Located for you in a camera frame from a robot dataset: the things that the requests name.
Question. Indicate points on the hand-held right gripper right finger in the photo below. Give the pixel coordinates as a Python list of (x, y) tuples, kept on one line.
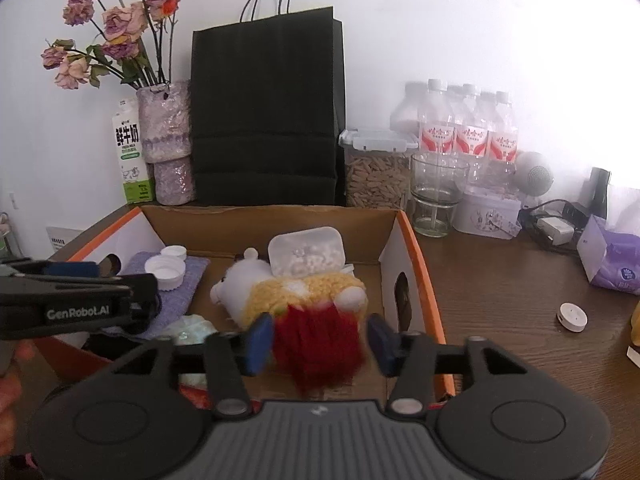
[(381, 344)]

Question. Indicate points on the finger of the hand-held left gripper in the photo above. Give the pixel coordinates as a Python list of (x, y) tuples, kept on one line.
[(70, 268), (100, 287)]

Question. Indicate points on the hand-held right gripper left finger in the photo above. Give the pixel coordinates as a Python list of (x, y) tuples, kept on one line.
[(260, 345)]

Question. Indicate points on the red furry toy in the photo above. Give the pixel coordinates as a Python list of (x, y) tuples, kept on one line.
[(315, 345)]

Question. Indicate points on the blue cloth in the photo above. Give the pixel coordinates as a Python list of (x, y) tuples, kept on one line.
[(190, 280)]

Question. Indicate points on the cardboard box with red print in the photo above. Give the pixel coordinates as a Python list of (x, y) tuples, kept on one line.
[(215, 225)]

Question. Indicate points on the wooden desktop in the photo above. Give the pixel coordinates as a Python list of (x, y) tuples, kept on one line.
[(500, 285)]

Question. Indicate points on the person's left hand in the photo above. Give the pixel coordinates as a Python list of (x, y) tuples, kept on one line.
[(10, 400)]

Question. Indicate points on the white paper sign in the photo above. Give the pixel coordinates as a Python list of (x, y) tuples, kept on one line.
[(62, 237)]

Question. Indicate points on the large white screw cap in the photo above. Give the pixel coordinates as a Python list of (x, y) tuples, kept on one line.
[(164, 272)]

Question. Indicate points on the white yellow plush toy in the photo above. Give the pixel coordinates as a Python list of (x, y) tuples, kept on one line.
[(300, 290)]

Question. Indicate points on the small white screw cap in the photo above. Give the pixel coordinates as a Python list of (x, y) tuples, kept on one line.
[(173, 253)]

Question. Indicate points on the clear plastic box white beads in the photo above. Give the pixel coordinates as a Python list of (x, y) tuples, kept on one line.
[(305, 255)]

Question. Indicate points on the white green milk carton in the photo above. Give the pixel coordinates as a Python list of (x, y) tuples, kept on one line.
[(131, 160)]

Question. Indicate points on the clear food container with pellets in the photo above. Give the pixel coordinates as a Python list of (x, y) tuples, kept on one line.
[(375, 180)]

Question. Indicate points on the white printed tin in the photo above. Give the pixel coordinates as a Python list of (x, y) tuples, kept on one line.
[(487, 215)]

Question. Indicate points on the purple textured vase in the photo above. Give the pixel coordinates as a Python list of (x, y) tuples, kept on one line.
[(165, 130)]

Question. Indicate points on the clear glass cup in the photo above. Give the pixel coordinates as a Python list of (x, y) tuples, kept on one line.
[(440, 180)]

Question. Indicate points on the white round puck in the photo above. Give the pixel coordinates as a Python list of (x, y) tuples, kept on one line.
[(571, 316)]

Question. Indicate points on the white power adapter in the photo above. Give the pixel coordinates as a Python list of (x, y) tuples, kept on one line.
[(555, 230)]

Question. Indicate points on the red label water bottle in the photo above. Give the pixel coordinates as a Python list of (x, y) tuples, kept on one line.
[(436, 125), (501, 140), (470, 132)]

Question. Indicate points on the white round speaker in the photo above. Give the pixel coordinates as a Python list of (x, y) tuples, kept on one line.
[(535, 175)]

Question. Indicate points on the black paper bag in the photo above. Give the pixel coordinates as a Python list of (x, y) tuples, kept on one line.
[(265, 110)]

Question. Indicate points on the black power strip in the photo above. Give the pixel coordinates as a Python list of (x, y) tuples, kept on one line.
[(575, 210)]

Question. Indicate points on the purple tissue pack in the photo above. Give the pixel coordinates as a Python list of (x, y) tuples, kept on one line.
[(615, 260)]

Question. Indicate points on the dried pink flowers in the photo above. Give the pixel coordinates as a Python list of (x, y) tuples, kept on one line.
[(122, 22)]

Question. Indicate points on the yellow object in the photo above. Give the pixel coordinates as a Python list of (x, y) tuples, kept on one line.
[(636, 325)]

